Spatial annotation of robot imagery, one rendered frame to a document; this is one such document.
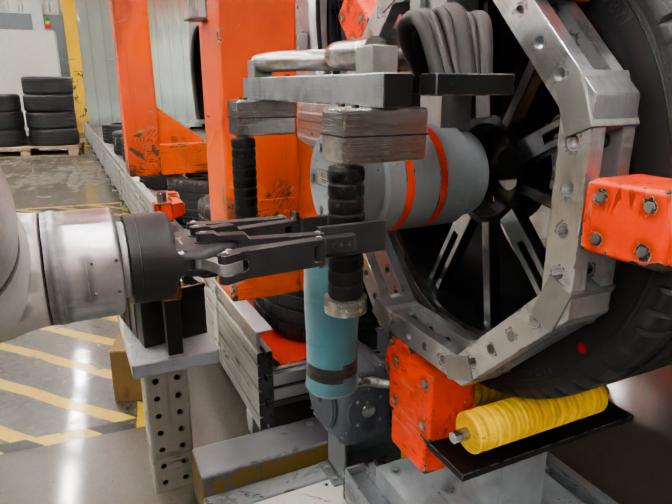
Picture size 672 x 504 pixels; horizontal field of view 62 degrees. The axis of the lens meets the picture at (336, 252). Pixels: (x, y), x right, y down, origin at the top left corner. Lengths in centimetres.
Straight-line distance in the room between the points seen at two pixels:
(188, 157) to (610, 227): 272
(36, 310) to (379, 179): 40
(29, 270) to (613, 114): 51
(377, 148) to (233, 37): 68
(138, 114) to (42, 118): 607
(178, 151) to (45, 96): 605
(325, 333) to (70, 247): 52
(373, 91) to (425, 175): 22
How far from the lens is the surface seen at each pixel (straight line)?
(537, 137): 78
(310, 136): 211
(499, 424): 83
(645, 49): 66
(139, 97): 307
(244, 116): 83
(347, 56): 57
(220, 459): 143
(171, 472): 156
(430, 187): 72
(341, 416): 122
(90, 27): 1377
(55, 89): 907
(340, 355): 91
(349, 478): 130
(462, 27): 58
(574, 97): 60
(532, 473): 110
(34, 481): 173
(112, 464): 171
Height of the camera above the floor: 97
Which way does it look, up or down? 16 degrees down
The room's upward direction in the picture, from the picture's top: straight up
